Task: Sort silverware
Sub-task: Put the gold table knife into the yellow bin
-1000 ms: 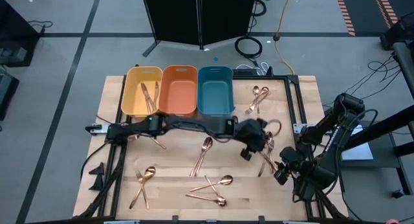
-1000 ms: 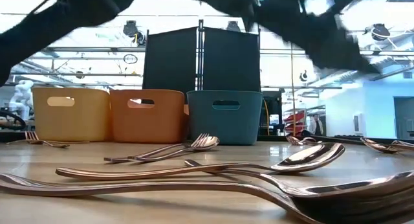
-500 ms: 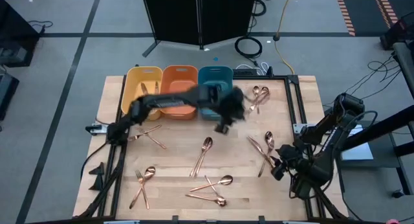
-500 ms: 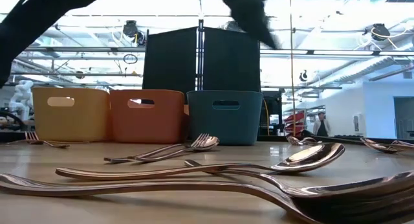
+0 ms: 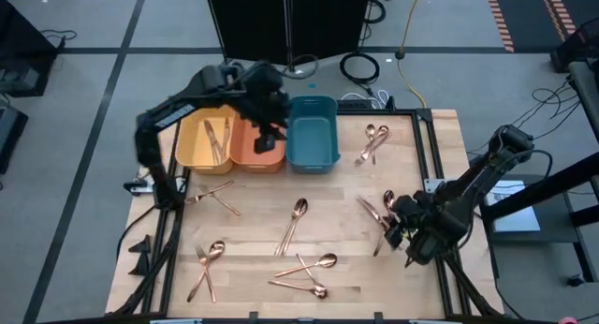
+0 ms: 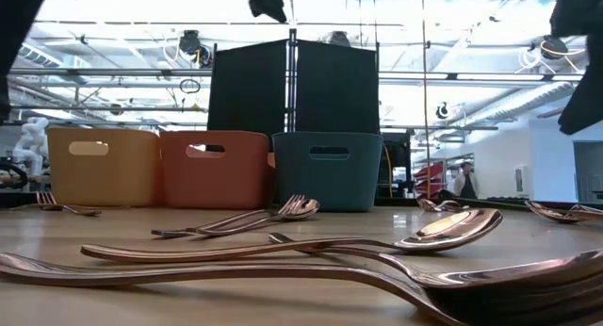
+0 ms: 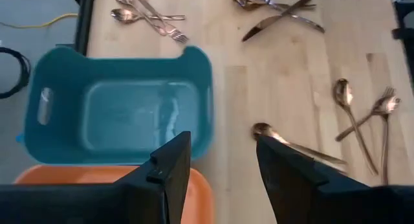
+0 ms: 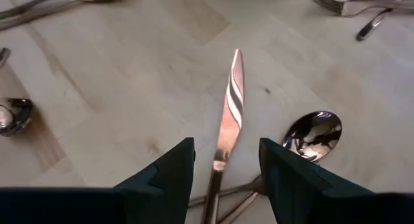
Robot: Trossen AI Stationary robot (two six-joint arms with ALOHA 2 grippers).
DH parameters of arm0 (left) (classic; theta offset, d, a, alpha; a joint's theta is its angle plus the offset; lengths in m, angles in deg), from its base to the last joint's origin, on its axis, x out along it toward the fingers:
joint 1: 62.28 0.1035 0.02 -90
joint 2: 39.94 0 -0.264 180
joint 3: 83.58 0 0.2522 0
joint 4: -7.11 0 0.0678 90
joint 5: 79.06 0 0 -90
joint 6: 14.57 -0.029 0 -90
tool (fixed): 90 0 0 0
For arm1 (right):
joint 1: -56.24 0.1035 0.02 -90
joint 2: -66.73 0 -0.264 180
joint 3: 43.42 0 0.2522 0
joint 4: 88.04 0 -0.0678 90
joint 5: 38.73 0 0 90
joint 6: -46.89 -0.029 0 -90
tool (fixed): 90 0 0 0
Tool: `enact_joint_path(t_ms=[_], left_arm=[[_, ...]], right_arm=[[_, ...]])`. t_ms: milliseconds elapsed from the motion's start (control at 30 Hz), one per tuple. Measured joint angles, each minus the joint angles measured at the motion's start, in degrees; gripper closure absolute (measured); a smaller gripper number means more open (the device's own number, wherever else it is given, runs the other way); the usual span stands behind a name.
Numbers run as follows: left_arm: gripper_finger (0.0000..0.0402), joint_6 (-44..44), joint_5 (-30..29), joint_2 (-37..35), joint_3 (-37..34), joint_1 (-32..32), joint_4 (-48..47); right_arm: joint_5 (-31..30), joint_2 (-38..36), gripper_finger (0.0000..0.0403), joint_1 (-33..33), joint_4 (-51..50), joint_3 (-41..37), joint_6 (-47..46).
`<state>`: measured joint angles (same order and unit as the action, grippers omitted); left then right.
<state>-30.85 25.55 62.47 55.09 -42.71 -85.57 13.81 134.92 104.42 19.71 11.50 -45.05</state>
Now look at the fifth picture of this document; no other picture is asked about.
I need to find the black cable loop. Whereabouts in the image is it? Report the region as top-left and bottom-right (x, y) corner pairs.
(279, 53), (320, 81)

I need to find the black backdrop screen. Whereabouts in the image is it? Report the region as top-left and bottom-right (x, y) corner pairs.
(204, 0), (374, 66)

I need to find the coiled black cable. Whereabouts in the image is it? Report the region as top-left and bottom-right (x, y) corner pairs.
(338, 52), (381, 85)
(363, 0), (387, 25)

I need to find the yellow plastic bin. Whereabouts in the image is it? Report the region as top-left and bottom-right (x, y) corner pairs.
(175, 104), (238, 175)

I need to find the black clamp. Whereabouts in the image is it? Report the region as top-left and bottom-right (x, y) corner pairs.
(123, 177), (158, 198)

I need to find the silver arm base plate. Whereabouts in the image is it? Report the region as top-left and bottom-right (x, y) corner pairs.
(423, 177), (451, 195)

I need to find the black desk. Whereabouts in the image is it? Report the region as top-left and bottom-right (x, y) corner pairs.
(0, 0), (58, 99)

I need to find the grey desk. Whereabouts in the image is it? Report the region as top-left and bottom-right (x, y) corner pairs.
(566, 60), (599, 145)

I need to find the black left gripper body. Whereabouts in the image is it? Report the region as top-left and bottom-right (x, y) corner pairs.
(236, 60), (292, 131)

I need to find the grey metal plate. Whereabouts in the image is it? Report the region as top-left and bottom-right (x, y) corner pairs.
(484, 179), (542, 235)

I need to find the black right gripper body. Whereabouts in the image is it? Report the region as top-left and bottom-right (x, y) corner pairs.
(392, 193), (469, 268)

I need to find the yellow extension cable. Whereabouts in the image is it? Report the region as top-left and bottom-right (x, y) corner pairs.
(395, 0), (428, 109)

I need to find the black power strip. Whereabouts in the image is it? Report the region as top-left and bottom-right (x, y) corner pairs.
(335, 97), (398, 113)

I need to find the black triangular bracket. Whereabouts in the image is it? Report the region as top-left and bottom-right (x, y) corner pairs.
(128, 253), (152, 277)
(126, 233), (153, 255)

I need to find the black base platform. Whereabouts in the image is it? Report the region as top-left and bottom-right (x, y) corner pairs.
(486, 173), (599, 283)

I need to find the black aluminium table frame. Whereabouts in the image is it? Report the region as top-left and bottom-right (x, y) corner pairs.
(110, 107), (599, 321)

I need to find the orange plastic bin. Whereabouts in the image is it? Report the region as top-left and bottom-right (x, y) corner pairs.
(228, 112), (287, 174)

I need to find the black equipment case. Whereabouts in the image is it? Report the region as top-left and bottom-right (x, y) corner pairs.
(0, 103), (29, 175)

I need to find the white cable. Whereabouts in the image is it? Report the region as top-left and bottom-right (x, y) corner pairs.
(340, 88), (390, 108)

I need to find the teal plastic bin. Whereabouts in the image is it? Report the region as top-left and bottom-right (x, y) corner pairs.
(285, 95), (342, 174)

